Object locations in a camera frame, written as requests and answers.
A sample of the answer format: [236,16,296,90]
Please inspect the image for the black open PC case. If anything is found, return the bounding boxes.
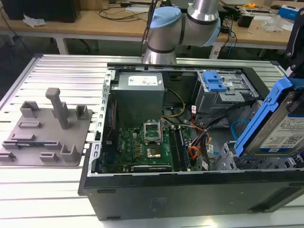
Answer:
[77,62,304,222]

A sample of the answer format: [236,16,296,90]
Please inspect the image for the RAM slot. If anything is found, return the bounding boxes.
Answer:
[169,127,191,172]

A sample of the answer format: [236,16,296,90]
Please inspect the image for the black graphics card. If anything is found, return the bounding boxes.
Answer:
[123,164,172,173]

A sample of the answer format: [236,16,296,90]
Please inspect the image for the black computer box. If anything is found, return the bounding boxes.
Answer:
[1,0,81,23]

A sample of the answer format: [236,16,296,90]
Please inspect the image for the gray parts rack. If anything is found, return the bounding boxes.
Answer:
[0,87,95,167]

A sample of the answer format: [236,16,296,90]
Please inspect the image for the orange red wire bundle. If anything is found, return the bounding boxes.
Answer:
[189,132,212,166]

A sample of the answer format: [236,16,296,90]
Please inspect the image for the blue cardboard box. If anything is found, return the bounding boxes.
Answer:
[277,5,300,19]

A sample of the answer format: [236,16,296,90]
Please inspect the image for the RAM stick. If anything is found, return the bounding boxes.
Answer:
[14,142,45,147]

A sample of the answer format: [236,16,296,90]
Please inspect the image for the CPU socket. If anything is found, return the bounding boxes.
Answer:
[145,146,162,160]

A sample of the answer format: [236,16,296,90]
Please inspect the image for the metal drive cage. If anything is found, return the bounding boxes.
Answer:
[194,70,260,116]

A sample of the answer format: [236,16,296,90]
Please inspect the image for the metal socket cover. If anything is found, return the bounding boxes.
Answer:
[143,120,162,146]

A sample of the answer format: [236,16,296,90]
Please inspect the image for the small black box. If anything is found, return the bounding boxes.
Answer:
[237,11,255,28]

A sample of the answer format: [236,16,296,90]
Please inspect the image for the gray power supply unit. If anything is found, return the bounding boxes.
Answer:
[110,72,166,128]

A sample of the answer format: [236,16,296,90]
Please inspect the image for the green motherboard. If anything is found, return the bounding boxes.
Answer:
[101,125,191,173]

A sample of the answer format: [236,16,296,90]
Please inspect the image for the black cable bundle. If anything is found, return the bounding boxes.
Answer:
[190,99,258,149]

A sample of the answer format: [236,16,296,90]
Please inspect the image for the blue data wire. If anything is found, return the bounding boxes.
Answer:
[231,119,250,143]

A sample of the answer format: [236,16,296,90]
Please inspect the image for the blue drive latch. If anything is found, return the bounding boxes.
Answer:
[202,70,228,93]

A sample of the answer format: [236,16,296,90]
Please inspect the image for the hard disk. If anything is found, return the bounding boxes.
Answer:
[234,75,304,159]

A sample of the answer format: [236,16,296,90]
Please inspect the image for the wooden desk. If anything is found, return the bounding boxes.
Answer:
[0,0,304,56]

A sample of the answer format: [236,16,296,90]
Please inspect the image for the yellow black power cable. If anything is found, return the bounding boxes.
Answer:
[161,88,186,119]

